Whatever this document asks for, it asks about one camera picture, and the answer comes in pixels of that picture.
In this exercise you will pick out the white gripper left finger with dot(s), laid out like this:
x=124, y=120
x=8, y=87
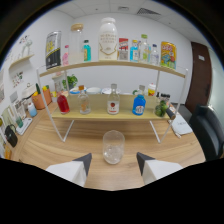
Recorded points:
x=71, y=170

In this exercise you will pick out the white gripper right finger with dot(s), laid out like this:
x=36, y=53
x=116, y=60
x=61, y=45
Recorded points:
x=156, y=169

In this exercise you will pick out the small red liquid bottle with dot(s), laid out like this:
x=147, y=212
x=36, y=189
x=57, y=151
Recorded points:
x=63, y=105

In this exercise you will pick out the green cup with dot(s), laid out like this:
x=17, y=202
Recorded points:
x=19, y=122

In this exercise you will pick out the yellow cup with red lid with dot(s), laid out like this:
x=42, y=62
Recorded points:
x=151, y=90

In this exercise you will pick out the clear drinking glass with ice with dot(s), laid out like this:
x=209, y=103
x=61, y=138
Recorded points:
x=113, y=148

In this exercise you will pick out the glass jar of limes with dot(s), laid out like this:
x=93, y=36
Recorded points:
x=161, y=109

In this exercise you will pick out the white tray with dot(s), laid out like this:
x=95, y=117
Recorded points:
x=25, y=126

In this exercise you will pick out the black armchair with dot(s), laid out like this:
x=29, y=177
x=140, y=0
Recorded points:
x=208, y=131

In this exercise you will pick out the two-tier wooden shelf rack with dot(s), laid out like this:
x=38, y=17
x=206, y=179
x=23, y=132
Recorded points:
x=100, y=111

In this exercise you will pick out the blue liquid bottle white label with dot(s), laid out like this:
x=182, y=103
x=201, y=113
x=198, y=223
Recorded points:
x=139, y=106

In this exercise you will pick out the clear bottle with orange label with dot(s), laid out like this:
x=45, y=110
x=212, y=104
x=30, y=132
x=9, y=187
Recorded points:
x=84, y=104

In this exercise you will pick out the black bag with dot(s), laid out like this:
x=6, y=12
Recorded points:
x=11, y=137

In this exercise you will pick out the white and blue jar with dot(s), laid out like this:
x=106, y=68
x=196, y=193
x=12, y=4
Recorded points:
x=32, y=110

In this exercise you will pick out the small spice jar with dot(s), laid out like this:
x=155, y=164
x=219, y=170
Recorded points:
x=167, y=97
x=162, y=97

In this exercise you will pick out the dark sauce bottle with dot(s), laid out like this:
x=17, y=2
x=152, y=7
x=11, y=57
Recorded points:
x=157, y=96

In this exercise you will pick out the orange storage basket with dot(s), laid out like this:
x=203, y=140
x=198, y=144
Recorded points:
x=41, y=100

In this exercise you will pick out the clear bottle with red label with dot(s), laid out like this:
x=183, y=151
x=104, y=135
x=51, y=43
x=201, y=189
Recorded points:
x=113, y=105

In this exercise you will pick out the white bowl with blue rim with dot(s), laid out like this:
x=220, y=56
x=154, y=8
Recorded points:
x=74, y=90

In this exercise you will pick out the green toy cucumber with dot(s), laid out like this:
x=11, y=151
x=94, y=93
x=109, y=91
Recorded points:
x=38, y=88

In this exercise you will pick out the white pot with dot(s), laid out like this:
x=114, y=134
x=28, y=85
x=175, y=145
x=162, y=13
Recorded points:
x=28, y=91

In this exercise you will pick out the dark brown door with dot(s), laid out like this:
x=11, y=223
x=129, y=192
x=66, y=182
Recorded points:
x=199, y=78

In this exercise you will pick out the clear bottle with blue cap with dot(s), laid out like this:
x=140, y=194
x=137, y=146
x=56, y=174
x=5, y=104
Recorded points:
x=154, y=56

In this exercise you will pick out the small pink bottle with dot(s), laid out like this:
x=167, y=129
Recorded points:
x=65, y=57

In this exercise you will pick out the small teal bottle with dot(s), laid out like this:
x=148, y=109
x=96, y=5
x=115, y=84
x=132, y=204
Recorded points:
x=87, y=51

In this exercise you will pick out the tall black drink can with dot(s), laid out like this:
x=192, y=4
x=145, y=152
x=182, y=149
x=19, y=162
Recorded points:
x=53, y=50

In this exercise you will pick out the glass jar with cork lid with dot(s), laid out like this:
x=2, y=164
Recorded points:
x=76, y=43

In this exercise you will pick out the white figurine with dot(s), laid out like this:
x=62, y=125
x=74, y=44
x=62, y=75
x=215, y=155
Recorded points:
x=26, y=46

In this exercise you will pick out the large white milk bottle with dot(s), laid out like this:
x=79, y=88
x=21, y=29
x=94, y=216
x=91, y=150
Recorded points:
x=108, y=40

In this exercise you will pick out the ceiling air vent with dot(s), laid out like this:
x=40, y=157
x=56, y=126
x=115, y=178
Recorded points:
x=147, y=11

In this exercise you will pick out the small white ceiling fixture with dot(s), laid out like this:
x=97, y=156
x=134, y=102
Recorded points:
x=123, y=8

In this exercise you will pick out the wooden wall shelf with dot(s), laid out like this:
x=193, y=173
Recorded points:
x=21, y=60

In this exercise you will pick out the red wall poster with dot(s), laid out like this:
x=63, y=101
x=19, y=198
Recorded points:
x=123, y=46

